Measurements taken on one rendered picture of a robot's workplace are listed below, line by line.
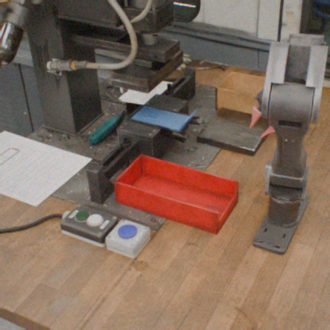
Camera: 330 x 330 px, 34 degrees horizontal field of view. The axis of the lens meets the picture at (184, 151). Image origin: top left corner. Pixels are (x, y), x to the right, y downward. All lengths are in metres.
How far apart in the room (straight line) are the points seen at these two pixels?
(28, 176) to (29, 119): 1.41
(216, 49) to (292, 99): 1.09
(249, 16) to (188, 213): 0.91
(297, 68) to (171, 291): 0.47
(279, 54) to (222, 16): 1.03
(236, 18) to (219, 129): 0.56
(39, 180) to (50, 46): 0.33
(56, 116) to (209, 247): 0.61
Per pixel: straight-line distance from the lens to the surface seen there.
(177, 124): 1.33
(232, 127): 1.45
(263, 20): 1.84
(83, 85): 1.47
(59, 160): 1.40
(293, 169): 1.05
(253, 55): 1.88
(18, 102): 2.76
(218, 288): 1.04
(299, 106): 0.87
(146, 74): 1.23
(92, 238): 1.13
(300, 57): 0.92
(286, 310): 1.02
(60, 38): 1.36
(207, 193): 1.24
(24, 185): 1.33
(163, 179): 1.28
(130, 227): 1.11
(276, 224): 1.15
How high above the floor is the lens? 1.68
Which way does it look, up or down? 34 degrees down
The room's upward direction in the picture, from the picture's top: 1 degrees counter-clockwise
